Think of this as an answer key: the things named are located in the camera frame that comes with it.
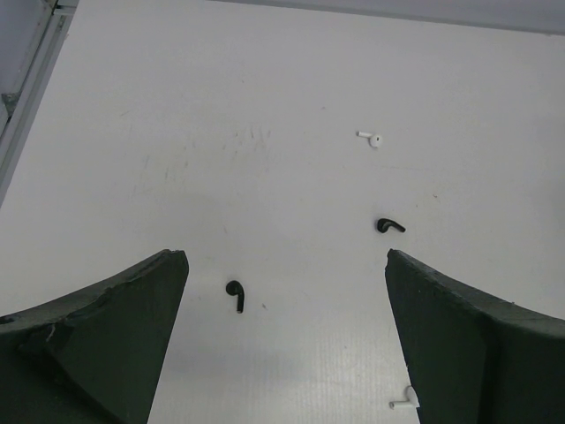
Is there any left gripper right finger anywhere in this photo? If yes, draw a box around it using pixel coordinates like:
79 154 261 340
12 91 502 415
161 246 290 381
385 250 564 423

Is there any white earbud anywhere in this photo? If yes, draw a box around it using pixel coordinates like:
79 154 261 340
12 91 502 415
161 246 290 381
356 131 382 148
388 385 420 410

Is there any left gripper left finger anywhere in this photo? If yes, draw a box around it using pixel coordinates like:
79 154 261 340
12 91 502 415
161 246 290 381
1 250 189 423

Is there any black earbud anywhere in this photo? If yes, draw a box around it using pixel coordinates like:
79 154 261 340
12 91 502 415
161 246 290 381
374 217 406 234
225 280 245 314

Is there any aluminium frame post left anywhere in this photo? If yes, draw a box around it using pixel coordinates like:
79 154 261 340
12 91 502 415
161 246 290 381
1 0 79 198

